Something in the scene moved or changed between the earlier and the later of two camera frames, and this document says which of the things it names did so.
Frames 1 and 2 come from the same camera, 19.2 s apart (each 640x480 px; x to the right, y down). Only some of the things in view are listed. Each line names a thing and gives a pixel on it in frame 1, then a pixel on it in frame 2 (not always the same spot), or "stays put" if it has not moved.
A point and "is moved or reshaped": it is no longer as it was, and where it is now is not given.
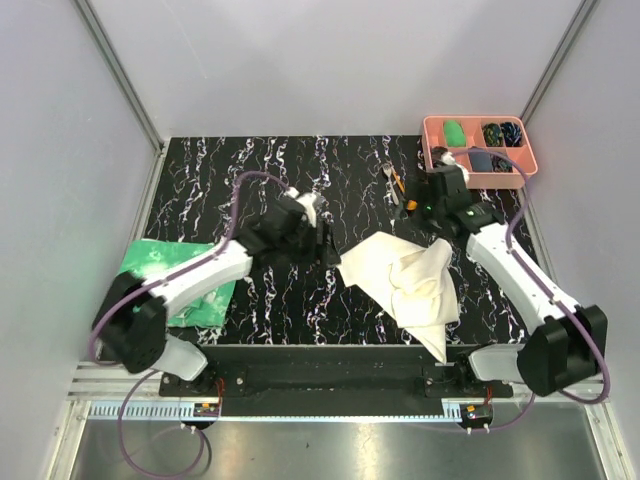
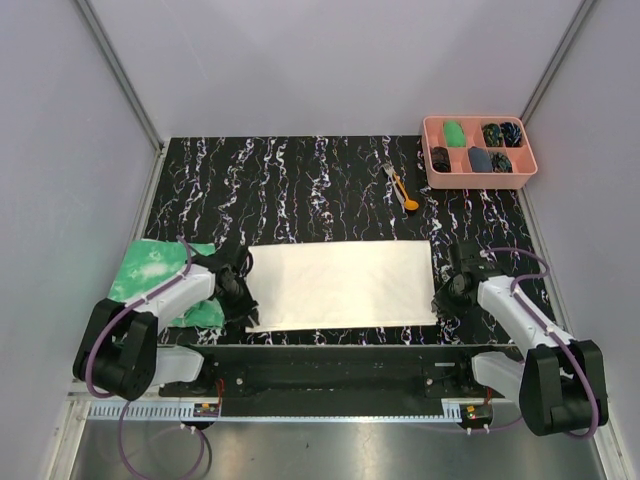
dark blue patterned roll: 512,134 stays put
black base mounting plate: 330,381 stays put
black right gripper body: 430,211 → 449,300
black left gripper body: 303,246 → 238,303
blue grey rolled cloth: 481,161 stays put
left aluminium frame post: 103,42 stays put
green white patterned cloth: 148,258 stays put
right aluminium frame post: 583,10 stays put
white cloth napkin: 415,284 is moved or reshaped
